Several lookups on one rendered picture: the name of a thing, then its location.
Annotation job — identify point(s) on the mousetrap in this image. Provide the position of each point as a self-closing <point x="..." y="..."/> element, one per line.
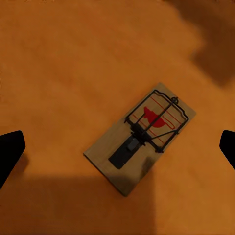
<point x="129" y="149"/>

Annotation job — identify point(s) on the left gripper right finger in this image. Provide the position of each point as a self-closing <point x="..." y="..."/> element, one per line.
<point x="227" y="146"/>

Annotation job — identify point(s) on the cabinet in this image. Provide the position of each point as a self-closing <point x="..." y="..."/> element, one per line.
<point x="71" y="69"/>

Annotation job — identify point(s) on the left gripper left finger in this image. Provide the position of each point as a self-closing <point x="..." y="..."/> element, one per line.
<point x="12" y="145"/>

